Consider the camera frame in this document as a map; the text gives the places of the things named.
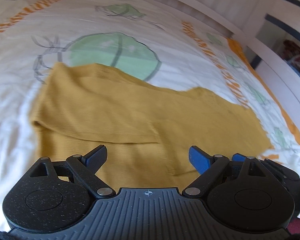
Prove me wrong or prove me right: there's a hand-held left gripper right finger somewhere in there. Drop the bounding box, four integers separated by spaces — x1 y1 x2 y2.
182 145 266 198

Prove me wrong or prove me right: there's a maroon cloth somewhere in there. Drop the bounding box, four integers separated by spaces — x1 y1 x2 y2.
287 219 300 238

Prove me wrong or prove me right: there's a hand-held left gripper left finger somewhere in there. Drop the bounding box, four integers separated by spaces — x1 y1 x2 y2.
29 144 116 198

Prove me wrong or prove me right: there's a yellow knit sweater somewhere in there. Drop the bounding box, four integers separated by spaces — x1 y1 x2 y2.
30 62 274 189

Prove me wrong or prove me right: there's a white wooden bed frame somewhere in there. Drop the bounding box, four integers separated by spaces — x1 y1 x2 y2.
72 0 300 140

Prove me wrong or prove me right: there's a white leaf printed duvet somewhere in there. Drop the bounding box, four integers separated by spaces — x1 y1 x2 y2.
0 0 300 233

